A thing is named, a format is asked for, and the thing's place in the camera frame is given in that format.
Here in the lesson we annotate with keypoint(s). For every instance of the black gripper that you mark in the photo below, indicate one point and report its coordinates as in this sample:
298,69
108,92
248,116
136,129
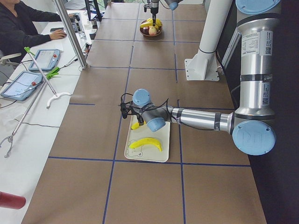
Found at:
140,120
153,5

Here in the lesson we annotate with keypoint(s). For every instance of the yellow banana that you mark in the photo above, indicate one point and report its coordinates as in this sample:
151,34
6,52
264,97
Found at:
147,23
146,141
135,126
158,23

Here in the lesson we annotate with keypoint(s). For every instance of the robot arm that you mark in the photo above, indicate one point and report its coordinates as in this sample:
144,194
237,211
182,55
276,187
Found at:
250,123
172,4

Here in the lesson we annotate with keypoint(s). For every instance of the brown wicker basket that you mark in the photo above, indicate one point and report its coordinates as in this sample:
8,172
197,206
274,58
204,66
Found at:
159,30

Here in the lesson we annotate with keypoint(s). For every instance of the pink white peach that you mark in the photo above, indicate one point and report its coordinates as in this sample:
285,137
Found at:
153,30

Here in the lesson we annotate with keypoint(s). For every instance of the white bear tray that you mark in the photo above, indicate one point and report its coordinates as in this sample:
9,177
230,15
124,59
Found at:
148,152

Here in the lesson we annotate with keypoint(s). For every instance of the black smartphone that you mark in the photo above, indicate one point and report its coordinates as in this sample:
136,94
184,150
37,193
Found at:
52,30

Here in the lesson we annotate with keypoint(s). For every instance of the far teach pendant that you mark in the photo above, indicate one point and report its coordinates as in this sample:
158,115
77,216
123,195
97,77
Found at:
47,59

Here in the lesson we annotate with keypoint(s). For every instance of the teach pendant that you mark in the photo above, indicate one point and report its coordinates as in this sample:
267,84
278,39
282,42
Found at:
23,86
47,59

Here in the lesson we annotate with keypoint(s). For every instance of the near teach pendant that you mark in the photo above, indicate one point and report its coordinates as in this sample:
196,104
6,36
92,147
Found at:
23,86

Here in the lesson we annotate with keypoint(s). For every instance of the long reacher grabber tool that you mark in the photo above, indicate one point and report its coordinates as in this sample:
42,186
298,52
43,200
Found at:
35,68

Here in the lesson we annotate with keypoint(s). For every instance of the seated person in black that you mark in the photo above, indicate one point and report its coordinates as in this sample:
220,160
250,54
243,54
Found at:
17,30

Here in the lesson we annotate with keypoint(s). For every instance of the red cylinder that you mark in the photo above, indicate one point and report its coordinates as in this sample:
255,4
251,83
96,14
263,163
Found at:
11,201

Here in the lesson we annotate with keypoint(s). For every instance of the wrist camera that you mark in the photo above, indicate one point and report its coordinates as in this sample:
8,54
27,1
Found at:
126,109
146,6

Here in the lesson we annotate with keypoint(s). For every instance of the aluminium frame post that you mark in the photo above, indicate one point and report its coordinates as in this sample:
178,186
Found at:
70,32

